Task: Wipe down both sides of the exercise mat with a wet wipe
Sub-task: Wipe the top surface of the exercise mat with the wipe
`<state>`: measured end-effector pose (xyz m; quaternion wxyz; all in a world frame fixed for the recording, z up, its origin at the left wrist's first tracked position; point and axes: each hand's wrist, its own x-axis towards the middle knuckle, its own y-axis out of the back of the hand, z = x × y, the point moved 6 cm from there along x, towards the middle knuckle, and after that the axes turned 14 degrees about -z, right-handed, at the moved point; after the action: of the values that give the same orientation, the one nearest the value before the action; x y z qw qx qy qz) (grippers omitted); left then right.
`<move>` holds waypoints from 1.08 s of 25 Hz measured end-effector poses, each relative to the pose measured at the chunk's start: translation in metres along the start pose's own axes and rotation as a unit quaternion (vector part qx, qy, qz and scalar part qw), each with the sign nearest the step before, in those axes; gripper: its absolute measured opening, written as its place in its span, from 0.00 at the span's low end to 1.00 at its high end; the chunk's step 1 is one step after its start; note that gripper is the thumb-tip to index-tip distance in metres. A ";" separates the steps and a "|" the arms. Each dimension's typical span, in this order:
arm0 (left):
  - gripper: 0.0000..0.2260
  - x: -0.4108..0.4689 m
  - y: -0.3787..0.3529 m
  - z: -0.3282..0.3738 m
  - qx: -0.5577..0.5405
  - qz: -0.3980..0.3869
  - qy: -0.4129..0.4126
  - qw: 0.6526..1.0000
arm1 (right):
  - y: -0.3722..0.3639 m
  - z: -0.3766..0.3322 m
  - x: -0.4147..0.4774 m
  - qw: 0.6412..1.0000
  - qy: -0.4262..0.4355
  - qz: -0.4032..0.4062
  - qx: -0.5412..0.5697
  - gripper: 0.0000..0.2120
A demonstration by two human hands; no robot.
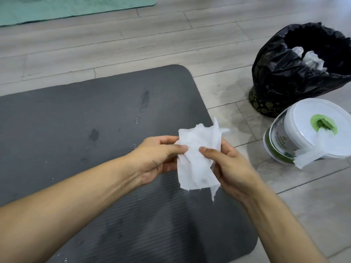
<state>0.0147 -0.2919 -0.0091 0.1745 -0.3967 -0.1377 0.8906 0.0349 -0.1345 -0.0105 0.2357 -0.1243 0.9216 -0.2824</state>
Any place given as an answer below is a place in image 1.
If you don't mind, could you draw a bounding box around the dark grey yoga mat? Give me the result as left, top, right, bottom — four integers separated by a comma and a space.
0, 64, 259, 263

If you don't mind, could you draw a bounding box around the white wipe tub green spout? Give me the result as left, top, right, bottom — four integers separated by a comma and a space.
263, 98, 351, 165

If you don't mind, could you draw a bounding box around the person's right forearm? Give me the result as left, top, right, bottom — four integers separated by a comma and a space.
241, 183, 329, 263

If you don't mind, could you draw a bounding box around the black patterned trash bin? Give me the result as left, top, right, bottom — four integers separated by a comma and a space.
248, 89, 292, 118

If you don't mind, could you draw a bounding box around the black trash bag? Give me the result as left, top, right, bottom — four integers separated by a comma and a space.
252, 22, 351, 105

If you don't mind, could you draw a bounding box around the teal floor mat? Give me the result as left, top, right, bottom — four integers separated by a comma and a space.
0, 0, 157, 27

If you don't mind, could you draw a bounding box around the person's left hand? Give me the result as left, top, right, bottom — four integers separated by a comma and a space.
129, 135, 189, 187

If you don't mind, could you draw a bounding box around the person's left forearm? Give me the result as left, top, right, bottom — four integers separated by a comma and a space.
0, 156, 144, 263

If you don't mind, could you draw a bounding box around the person's right hand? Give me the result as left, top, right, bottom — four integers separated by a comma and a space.
199, 139, 260, 203

